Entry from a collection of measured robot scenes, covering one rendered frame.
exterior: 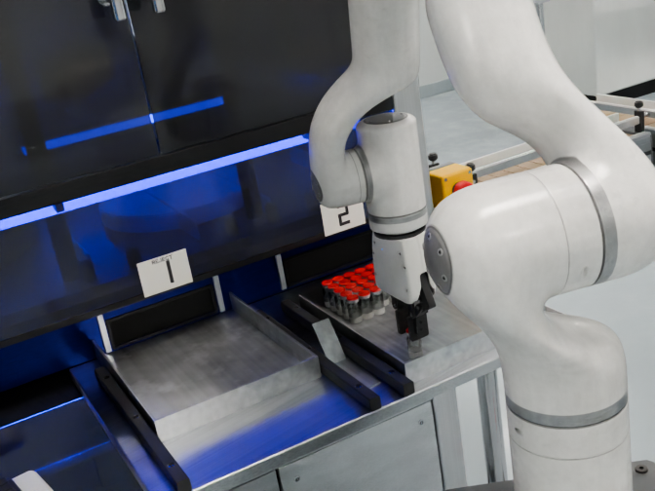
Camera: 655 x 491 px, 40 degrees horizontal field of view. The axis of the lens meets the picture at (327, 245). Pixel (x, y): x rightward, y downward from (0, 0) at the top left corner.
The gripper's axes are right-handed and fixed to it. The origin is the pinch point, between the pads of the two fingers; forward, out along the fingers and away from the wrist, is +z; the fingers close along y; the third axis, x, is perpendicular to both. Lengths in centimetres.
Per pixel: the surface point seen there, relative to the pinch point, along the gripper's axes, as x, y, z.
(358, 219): 10.3, -31.2, -5.7
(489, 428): 45, -45, 62
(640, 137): 92, -42, 2
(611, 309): 155, -118, 96
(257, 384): -23.9, -5.4, 3.0
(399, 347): -0.3, -4.2, 5.8
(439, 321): 9.4, -7.1, 5.8
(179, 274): -24.2, -31.5, -6.7
